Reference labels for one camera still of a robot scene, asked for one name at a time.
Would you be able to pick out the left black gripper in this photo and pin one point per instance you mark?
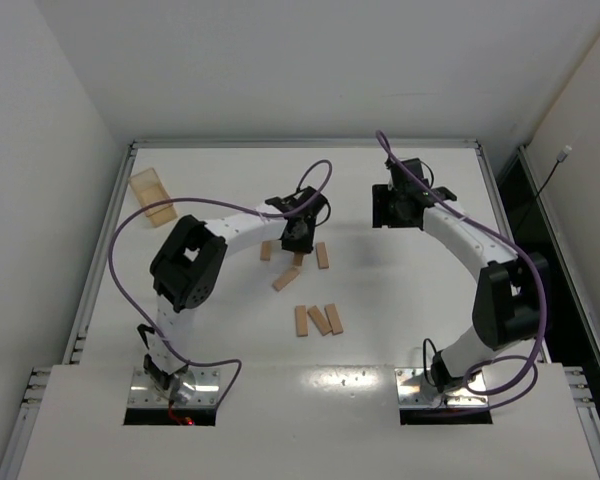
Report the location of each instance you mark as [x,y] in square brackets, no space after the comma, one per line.
[296,241]

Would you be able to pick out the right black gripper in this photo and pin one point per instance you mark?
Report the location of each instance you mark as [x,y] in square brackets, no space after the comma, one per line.
[386,209]

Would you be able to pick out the wood block tower base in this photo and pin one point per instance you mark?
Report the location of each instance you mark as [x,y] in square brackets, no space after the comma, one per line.
[322,256]

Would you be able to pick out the wood block diagonal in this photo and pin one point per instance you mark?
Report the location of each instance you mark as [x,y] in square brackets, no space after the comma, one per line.
[285,278]

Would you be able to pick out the wood block row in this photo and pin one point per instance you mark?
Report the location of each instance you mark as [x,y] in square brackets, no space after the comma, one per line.
[334,319]
[319,320]
[301,321]

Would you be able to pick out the wooden block box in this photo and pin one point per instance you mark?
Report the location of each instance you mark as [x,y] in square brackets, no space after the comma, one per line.
[151,193]

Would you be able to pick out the wood block tower top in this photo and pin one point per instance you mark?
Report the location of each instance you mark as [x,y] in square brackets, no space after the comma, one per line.
[298,259]

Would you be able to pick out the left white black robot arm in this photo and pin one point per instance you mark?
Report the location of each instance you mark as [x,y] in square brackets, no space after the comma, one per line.
[186,268]

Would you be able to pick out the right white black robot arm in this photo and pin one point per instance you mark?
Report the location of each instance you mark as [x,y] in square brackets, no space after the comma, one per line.
[511,299]

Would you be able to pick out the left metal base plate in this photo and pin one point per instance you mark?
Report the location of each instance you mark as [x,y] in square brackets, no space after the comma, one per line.
[197,388]

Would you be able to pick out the metal base plate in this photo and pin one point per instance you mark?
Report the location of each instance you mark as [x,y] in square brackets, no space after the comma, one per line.
[197,388]
[415,393]

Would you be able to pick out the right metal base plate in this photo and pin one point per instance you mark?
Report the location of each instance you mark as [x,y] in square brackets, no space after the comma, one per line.
[415,393]

